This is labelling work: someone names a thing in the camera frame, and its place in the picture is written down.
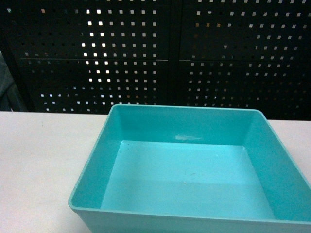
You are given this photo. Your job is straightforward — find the teal plastic box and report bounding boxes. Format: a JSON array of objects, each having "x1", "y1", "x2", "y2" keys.
[{"x1": 69, "y1": 104, "x2": 311, "y2": 233}]

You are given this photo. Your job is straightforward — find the black perforated panel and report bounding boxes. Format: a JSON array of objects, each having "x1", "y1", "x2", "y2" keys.
[{"x1": 0, "y1": 0, "x2": 311, "y2": 120}]

